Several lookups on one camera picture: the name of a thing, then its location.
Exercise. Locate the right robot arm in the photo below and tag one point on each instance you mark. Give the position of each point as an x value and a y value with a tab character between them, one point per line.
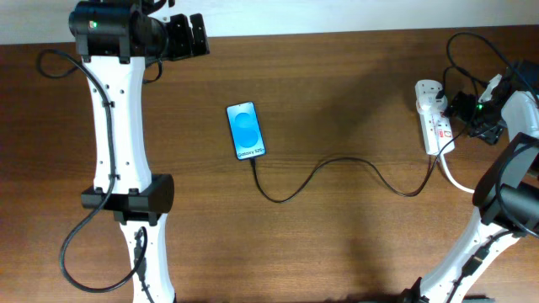
505	208

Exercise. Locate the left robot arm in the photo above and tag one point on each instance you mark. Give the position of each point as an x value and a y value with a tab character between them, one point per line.
117	41

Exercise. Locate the blue Galaxy smartphone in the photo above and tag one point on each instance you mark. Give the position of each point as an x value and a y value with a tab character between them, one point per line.
245	130

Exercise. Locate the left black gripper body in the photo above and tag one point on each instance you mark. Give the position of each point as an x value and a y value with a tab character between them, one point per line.
180	45

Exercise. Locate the white power strip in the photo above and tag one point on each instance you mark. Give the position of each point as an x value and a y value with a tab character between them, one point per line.
436	128

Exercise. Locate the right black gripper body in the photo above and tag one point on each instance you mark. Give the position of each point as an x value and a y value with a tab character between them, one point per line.
485	127

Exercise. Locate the white USB charger plug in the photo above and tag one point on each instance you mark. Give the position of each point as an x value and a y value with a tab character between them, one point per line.
429	103

